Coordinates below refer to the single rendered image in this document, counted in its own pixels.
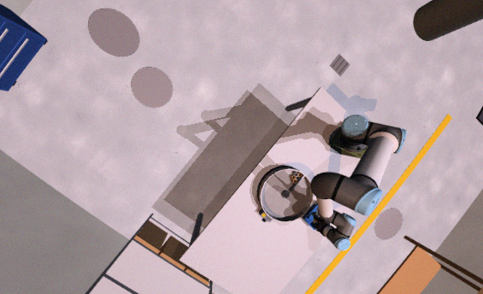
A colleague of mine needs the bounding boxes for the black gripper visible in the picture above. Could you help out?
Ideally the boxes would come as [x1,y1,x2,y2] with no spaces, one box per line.
[313,215,326,237]

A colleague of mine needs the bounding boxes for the blue open crate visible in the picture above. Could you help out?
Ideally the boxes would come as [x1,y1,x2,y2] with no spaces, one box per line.
[302,201,318,230]

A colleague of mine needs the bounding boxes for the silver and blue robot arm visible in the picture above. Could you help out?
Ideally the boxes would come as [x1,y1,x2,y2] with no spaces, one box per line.
[310,115,407,250]

